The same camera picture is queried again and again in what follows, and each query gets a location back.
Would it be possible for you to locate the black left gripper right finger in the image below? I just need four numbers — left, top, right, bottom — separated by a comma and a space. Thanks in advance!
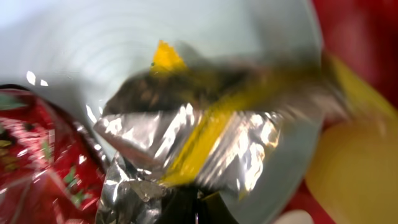
198, 192, 238, 224

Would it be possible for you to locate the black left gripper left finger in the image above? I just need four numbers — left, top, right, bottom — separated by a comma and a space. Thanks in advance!
163, 187, 198, 224

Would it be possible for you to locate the white plastic spoon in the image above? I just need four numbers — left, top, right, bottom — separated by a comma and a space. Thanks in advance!
273, 210, 314, 224

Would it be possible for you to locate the yellow silver foil wrapper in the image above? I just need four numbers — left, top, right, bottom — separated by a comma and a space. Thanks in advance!
94, 41, 325, 223

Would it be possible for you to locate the light blue large plate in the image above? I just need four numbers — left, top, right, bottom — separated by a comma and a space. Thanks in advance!
0, 0, 324, 224

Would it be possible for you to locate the red candy wrapper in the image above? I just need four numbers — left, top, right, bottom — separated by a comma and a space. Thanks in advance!
1, 88, 104, 223

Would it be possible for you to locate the yellow plastic cup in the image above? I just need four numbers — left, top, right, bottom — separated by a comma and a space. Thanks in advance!
305, 56, 397, 224

